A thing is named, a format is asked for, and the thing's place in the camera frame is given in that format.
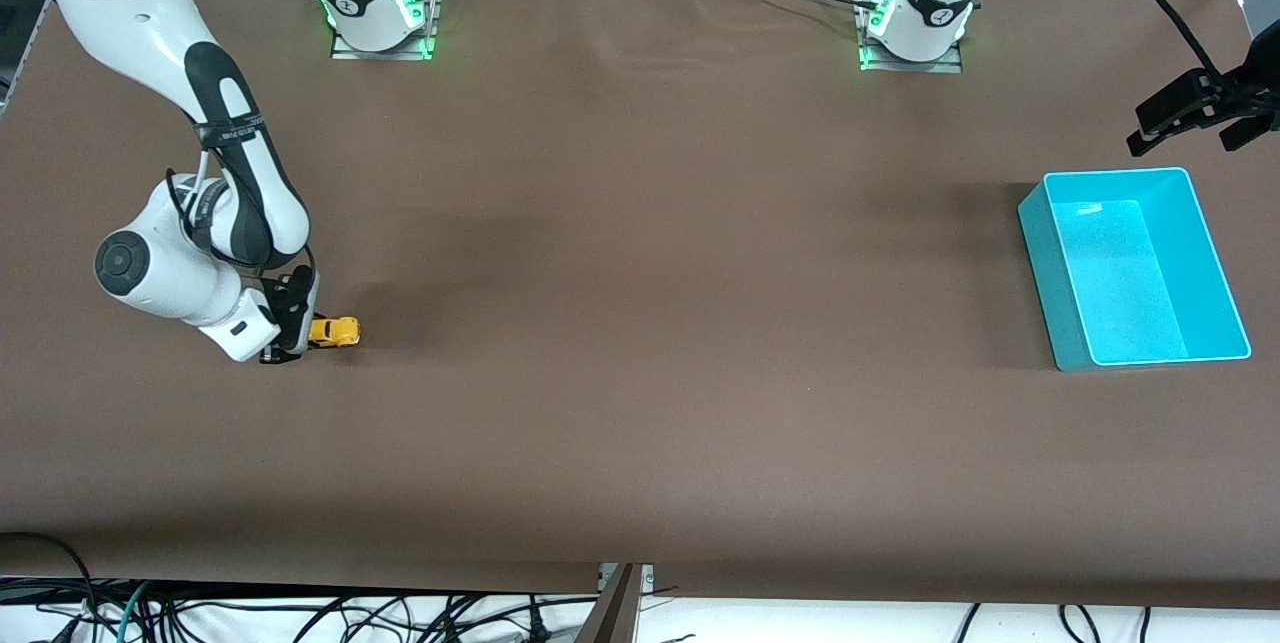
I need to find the turquoise plastic storage box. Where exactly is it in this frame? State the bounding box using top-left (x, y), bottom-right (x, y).
top-left (1017, 166), bottom-right (1253, 371)

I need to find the yellow beetle toy car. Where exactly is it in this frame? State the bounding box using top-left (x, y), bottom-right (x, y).
top-left (308, 316), bottom-right (362, 350)

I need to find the green cable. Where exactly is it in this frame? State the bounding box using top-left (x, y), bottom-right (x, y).
top-left (116, 578), bottom-right (153, 643)

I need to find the black looped floor cable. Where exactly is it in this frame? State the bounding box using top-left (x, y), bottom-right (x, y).
top-left (0, 531), bottom-right (101, 624)

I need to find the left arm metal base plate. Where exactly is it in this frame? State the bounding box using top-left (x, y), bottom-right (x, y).
top-left (857, 0), bottom-right (965, 75)

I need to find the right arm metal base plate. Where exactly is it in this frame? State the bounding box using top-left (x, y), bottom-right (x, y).
top-left (330, 0), bottom-right (441, 62)

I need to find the aluminium support post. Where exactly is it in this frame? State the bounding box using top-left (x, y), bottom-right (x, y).
top-left (574, 563), bottom-right (656, 643)

